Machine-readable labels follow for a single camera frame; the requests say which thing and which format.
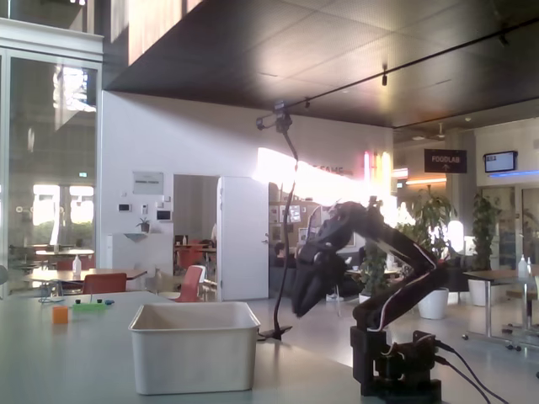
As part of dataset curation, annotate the white counter cabinet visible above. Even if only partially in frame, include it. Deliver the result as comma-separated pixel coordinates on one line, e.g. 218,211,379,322
105,232,175,291

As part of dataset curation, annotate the small white plant pot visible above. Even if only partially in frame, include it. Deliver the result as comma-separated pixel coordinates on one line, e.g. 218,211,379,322
467,277,489,307

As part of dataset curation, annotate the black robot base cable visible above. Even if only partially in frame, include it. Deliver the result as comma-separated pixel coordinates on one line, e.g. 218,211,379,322
435,355,492,404
435,341,509,404

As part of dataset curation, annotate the wooden cafe table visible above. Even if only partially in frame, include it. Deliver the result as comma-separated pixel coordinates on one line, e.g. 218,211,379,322
23,268,148,298

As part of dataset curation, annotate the white door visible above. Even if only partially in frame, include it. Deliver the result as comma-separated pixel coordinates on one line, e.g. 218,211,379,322
217,176,270,302

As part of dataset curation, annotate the white plastic bin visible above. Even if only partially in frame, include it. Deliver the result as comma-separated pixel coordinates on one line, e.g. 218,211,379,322
128,300,261,396

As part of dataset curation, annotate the large leafy indoor plant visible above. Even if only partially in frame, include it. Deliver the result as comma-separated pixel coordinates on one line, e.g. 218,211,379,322
395,184,459,291

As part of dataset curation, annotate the cork pinboard with posters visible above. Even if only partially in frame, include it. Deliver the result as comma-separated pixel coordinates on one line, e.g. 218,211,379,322
269,200,334,249

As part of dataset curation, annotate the black ceiling light track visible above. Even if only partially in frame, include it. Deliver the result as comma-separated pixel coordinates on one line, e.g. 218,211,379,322
259,16,539,123

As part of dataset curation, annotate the pink red chair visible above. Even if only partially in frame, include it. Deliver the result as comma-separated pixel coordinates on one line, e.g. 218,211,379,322
173,264,208,306

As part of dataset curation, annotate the green rectangular block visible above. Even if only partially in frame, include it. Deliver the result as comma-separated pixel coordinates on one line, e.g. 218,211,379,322
72,301,107,315

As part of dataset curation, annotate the black gooseneck clamp mount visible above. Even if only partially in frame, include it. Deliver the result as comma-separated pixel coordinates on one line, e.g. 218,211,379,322
256,125,301,343

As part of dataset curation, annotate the grey wall notice board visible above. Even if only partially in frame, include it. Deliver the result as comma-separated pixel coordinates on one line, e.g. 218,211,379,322
132,170,165,196

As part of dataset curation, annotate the seated background person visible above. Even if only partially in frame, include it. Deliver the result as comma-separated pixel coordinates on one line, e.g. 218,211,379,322
273,242,296,268

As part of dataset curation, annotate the large white plant pot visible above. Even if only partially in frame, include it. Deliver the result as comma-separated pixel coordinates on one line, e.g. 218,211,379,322
417,287,451,321

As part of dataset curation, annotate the tall slim indoor plant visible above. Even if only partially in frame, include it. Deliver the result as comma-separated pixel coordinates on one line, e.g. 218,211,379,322
470,192,503,273

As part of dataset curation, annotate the black Foodlab sign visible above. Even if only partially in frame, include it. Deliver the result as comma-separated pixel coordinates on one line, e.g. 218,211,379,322
423,147,468,174

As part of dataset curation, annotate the small bushy plant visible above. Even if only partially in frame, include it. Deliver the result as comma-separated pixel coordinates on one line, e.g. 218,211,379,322
360,242,391,304

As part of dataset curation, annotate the small black mounted camera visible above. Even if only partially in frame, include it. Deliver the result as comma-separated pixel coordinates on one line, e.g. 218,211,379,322
255,99,295,134

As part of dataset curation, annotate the wooden table with metal legs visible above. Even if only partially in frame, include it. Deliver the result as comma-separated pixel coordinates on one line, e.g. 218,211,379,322
462,268,539,353

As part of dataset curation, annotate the wall mounted monitor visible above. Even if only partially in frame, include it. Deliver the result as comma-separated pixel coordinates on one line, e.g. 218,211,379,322
483,150,519,174

